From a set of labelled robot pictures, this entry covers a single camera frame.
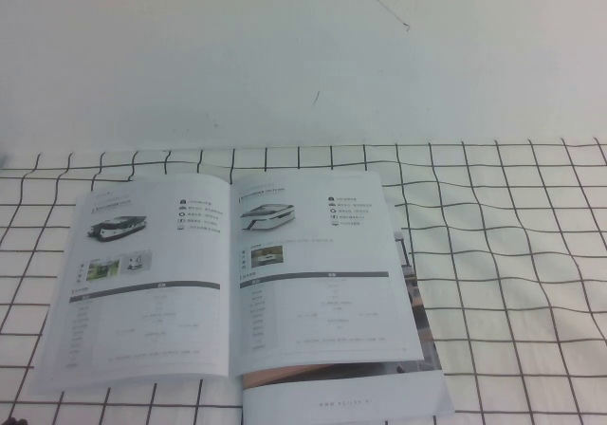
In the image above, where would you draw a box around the white product catalogue book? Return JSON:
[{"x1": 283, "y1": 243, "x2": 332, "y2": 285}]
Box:
[{"x1": 26, "y1": 170, "x2": 457, "y2": 425}]

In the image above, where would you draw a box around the white black-grid tablecloth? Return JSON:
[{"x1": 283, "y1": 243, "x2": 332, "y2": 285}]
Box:
[{"x1": 0, "y1": 138, "x2": 607, "y2": 425}]

